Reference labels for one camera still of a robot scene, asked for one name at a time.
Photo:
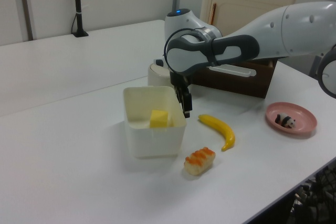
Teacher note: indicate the pink round plate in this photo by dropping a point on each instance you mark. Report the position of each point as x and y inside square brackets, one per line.
[302, 127]

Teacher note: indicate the yellow cube block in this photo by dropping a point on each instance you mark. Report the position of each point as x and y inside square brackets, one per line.
[158, 119]

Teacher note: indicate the brown wooden drawer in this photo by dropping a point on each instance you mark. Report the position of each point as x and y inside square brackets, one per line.
[236, 85]

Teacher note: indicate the white lidded mini bin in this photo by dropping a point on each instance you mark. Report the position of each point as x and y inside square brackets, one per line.
[156, 77]

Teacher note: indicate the orange topped toy sushi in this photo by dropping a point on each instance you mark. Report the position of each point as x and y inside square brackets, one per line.
[199, 162]

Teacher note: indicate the black pole stand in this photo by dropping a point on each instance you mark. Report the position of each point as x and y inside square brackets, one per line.
[77, 3]

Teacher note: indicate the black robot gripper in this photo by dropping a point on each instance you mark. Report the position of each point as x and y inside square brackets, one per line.
[179, 79]

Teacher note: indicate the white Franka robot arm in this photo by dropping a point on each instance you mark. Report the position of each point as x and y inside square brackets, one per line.
[302, 30]

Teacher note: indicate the yellow toy banana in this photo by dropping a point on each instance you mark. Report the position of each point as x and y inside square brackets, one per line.
[223, 129]

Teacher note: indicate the black mesh chair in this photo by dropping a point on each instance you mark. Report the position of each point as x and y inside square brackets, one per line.
[320, 197]

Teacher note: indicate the cream plastic cabinet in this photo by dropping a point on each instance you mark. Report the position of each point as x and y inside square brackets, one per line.
[249, 3]

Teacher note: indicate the cream plastic box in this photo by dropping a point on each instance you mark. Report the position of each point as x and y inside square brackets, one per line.
[155, 142]

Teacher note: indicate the small panda figurine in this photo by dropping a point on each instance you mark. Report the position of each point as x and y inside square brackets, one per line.
[286, 121]

